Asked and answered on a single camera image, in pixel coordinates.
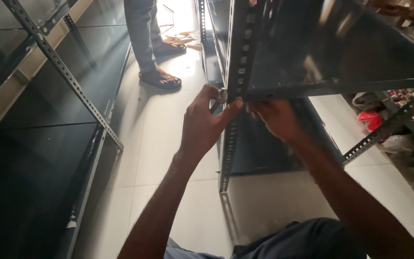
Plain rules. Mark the person's right hand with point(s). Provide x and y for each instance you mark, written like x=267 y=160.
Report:
x=277 y=118

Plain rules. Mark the person's blue trousers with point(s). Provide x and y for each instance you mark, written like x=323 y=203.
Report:
x=275 y=241

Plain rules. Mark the metal spanner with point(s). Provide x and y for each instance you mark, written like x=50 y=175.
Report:
x=218 y=100

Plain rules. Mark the brown sandal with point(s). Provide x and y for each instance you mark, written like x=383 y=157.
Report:
x=171 y=46
x=161 y=79

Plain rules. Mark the scraps of cardboard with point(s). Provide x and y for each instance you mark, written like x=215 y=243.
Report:
x=183 y=39

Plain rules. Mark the red plastic bag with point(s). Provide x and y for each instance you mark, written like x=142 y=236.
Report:
x=370 y=120

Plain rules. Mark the person's left hand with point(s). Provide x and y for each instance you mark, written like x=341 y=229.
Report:
x=199 y=124

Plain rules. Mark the person's right fingers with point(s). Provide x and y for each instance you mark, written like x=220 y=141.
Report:
x=255 y=109

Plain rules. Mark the white plastic bag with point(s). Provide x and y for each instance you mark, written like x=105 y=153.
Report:
x=395 y=143

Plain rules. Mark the dark slotted-angle metal rack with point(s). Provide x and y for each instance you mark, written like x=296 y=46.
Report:
x=300 y=82
x=41 y=118

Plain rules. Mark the heap of packaged goods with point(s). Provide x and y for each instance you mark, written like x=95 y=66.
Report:
x=413 y=108

